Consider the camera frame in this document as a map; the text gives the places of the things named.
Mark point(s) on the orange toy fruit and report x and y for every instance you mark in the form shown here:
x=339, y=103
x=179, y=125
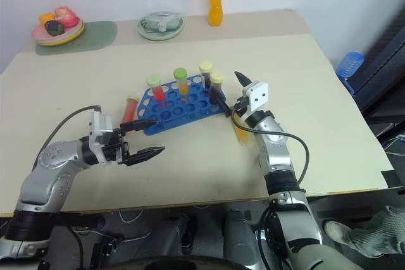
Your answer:
x=46, y=17

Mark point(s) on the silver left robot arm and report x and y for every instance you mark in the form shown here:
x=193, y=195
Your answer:
x=47, y=172

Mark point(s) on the blue ribbed water bottle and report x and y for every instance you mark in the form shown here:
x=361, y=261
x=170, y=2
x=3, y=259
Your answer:
x=349, y=64

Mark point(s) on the black carbon-pattern frame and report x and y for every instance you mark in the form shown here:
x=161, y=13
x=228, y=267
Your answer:
x=386, y=61

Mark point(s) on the grey trouser leg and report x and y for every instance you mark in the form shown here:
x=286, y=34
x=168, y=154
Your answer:
x=379, y=232

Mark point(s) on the white shoe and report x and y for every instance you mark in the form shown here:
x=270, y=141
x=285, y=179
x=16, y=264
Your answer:
x=337, y=232

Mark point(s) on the orange liquid test tube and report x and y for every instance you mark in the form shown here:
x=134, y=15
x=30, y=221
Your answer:
x=243, y=135

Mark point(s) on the stack of pastel plates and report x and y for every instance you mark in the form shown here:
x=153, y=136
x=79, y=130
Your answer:
x=68, y=34

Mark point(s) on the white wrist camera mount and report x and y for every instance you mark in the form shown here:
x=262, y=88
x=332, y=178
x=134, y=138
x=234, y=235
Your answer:
x=257, y=94
x=98, y=127

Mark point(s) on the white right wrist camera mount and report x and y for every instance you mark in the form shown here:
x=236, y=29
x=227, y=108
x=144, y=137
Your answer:
x=257, y=94

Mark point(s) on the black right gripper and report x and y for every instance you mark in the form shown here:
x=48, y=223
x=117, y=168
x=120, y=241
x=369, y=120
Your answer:
x=242, y=105

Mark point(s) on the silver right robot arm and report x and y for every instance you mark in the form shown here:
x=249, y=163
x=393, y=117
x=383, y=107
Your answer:
x=278, y=153

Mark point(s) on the green table mat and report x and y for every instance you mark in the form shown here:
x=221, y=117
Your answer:
x=99, y=36

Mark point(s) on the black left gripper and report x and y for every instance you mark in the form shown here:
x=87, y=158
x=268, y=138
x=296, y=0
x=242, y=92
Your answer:
x=114, y=146

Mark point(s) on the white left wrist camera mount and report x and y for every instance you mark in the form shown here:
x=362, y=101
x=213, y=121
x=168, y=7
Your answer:
x=98, y=127

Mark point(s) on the pale green plate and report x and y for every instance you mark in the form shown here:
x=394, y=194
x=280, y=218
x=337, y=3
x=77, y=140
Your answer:
x=158, y=34

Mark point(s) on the blue test tube rack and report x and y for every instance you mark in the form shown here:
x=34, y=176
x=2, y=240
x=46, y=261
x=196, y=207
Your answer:
x=177, y=112

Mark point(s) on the red tube with green cap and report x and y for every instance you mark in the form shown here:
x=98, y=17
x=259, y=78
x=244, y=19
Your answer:
x=156, y=88

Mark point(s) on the dark grey rounded shape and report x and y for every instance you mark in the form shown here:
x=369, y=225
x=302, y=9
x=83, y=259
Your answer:
x=242, y=238
x=172, y=235

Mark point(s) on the black round disc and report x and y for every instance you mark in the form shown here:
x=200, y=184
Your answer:
x=190, y=263

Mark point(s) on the dark tube with yellow cap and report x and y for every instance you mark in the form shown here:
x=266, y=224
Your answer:
x=217, y=82
x=205, y=75

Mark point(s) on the dark purple toy fruit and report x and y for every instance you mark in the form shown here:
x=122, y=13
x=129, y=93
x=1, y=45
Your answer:
x=54, y=27

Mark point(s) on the orange tube with green cap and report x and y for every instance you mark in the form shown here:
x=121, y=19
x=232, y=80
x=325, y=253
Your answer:
x=182, y=82

